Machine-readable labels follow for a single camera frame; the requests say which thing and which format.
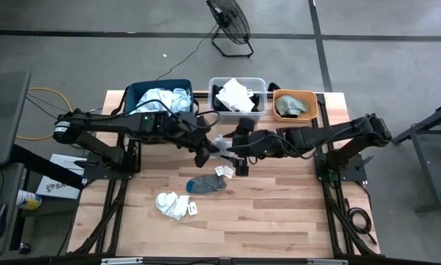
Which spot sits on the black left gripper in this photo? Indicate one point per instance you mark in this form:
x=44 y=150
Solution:
x=187 y=130

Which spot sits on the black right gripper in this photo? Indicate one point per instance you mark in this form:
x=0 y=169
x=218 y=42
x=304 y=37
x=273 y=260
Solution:
x=257 y=145

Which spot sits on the grey sock with blue toe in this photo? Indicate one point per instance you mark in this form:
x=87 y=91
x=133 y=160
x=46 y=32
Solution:
x=205 y=184

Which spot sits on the white cotton garment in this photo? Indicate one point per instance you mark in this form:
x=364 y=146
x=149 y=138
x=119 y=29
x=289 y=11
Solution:
x=235 y=97

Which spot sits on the white sock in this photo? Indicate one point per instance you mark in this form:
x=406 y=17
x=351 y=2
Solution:
x=168 y=204

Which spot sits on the pale patterned shirt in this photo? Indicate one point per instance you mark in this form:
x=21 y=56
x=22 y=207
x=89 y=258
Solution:
x=161 y=101

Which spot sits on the sage green sock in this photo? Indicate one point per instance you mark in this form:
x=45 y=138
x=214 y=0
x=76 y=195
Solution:
x=290 y=105

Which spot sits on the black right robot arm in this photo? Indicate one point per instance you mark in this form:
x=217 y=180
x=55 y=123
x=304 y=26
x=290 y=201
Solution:
x=323 y=134

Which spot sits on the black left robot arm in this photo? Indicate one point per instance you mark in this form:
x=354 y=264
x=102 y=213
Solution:
x=109 y=123

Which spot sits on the white paper tag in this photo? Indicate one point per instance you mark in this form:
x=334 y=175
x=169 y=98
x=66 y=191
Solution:
x=192 y=208
x=228 y=172
x=219 y=171

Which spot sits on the clear plastic bin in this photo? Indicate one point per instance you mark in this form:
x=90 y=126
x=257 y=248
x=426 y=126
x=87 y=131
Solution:
x=238 y=118

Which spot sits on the orange plastic bin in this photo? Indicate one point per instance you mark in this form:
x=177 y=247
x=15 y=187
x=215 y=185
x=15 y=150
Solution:
x=314 y=106

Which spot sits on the navy white-striped fabric basket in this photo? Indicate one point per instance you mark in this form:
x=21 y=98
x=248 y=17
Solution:
x=132 y=95

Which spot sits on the black floor fan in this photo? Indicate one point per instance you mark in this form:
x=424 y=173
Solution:
x=229 y=18

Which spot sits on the white printed paper sheet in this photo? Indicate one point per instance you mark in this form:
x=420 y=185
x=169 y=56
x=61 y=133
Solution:
x=54 y=187

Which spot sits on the white and yellow can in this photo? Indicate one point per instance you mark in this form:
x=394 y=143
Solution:
x=28 y=200

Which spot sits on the dark grey metal stand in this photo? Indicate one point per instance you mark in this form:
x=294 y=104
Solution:
x=430 y=173

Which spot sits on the grey side desk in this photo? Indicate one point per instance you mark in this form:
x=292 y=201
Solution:
x=6 y=184

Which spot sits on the small black knob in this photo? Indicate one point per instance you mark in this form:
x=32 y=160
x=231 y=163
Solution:
x=24 y=249

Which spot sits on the dark grey monitor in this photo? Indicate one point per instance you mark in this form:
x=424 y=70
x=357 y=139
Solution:
x=3 y=114

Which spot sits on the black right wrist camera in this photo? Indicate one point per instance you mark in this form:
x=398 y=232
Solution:
x=246 y=126

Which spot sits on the small black bracket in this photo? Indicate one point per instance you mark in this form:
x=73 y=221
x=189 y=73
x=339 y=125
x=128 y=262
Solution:
x=273 y=87

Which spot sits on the black table frame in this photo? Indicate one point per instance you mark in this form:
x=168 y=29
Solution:
x=330 y=198

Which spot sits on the black slanted frame strut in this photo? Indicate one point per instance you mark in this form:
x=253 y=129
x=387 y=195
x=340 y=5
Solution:
x=47 y=167

